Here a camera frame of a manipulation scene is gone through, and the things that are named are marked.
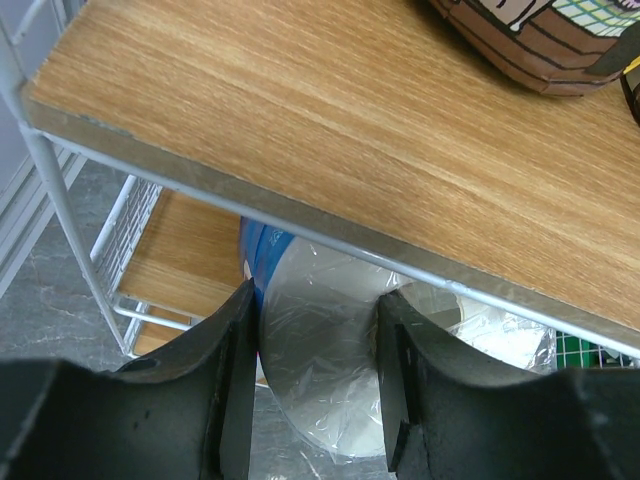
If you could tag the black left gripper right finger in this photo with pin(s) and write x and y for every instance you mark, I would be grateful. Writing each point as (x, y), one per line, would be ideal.
(450, 411)

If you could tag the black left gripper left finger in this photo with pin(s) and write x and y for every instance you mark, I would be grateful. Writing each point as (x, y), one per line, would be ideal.
(183, 411)

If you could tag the white blue paper roll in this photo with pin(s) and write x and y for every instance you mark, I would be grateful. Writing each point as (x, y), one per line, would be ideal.
(317, 334)

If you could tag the beige paper roll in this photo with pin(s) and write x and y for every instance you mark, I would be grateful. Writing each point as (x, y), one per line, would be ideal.
(557, 48)

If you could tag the white wire three-tier shelf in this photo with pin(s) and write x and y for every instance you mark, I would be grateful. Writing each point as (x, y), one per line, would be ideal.
(366, 126)

